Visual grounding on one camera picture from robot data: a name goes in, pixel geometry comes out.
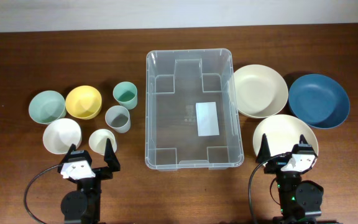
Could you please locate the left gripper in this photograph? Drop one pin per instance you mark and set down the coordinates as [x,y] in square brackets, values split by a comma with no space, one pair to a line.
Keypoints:
[112,162]

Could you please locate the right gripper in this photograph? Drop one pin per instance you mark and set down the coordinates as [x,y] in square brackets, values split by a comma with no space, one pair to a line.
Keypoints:
[275,163]

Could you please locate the white bowl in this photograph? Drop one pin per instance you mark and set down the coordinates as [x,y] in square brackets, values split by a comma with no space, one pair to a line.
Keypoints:
[61,134]

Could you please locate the grey cup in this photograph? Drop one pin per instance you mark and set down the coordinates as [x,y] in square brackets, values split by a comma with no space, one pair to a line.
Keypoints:
[118,118]

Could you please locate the yellow bowl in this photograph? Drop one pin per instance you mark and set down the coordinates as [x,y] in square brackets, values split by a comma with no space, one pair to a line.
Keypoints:
[84,102]

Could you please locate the dark blue plate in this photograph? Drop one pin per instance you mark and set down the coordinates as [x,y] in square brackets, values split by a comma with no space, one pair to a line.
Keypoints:
[319,101]

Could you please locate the beige plate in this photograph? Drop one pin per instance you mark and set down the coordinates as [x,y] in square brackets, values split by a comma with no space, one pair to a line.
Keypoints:
[260,91]

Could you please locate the mint green bowl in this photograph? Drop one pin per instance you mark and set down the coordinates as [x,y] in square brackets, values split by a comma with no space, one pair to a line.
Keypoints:
[47,106]

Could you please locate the teal green cup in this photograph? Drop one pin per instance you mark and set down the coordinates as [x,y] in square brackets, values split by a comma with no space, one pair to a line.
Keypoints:
[125,93]

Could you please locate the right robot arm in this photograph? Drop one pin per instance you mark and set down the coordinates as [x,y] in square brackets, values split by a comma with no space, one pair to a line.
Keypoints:
[299,200]

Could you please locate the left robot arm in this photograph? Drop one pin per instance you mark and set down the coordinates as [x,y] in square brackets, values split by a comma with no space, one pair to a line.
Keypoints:
[83,204]

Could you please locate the cream cup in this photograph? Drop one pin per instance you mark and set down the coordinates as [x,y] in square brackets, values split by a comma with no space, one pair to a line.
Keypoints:
[97,141]

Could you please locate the white label in bin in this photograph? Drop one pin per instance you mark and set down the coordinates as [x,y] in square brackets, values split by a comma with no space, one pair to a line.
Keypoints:
[207,119]

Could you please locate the clear plastic storage bin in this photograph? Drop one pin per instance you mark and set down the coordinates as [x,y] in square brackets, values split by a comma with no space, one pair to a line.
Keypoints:
[175,81]

